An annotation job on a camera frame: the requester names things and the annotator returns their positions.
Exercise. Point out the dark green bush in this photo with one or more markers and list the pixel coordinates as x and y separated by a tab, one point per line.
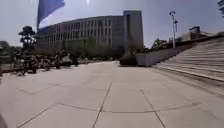
128	58

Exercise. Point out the pale concrete slab plaza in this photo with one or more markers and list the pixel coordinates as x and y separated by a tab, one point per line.
110	86

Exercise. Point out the row of green trees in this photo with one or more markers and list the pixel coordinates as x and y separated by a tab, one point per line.
86	50

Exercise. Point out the large grey curved building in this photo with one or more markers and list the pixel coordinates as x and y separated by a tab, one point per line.
100	31

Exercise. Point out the tall lamp pole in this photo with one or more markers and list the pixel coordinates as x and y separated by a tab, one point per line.
173	30

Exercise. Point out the tall blue glass tower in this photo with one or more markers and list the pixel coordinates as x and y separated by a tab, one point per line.
48	10

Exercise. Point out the wide grey stone stairs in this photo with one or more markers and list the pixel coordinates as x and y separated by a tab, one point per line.
200	60

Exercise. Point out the dark pine tree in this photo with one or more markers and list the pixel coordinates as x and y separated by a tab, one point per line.
27	37

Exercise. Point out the grey concrete retaining wall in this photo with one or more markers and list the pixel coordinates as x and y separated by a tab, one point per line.
156	55

